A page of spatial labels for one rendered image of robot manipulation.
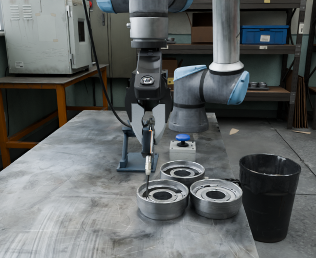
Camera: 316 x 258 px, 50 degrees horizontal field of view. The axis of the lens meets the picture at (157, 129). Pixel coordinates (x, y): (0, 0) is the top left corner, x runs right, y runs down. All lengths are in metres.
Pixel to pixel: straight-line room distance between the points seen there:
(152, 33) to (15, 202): 0.45
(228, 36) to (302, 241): 1.41
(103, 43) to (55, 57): 1.70
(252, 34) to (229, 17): 3.15
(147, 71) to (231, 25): 0.54
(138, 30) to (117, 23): 3.88
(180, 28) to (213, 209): 4.13
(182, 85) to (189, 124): 0.14
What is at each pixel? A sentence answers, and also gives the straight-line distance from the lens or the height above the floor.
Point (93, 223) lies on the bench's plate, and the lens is 0.67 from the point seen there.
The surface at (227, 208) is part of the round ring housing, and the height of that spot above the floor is 0.83.
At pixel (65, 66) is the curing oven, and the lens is 2.93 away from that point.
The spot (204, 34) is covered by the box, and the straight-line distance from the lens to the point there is 4.15.
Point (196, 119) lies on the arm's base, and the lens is 1.22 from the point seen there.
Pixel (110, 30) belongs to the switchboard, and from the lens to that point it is 4.56.
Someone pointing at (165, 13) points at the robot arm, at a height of 1.18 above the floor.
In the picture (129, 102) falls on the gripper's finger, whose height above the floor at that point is 1.01.
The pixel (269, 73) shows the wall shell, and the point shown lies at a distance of 4.83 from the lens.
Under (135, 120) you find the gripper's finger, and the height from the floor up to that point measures 0.97.
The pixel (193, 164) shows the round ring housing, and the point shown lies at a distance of 0.84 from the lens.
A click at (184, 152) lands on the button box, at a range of 0.91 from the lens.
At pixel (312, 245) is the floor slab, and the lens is 2.17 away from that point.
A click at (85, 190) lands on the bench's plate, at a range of 0.80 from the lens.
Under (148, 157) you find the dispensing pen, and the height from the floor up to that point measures 0.90.
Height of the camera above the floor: 1.15
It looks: 16 degrees down
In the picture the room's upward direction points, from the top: straight up
